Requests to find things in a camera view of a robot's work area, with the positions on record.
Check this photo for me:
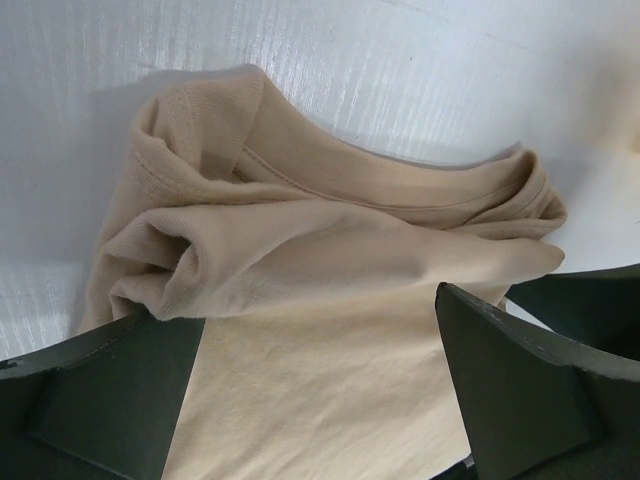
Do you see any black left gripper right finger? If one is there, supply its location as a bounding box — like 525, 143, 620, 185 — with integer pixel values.
435, 283, 639, 479

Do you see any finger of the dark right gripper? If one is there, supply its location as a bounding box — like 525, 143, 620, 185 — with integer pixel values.
507, 264, 640, 358

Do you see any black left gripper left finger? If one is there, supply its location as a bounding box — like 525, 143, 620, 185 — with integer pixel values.
1, 312, 204, 479

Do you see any beige t shirt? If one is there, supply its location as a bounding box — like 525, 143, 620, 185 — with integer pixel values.
81, 66, 567, 479

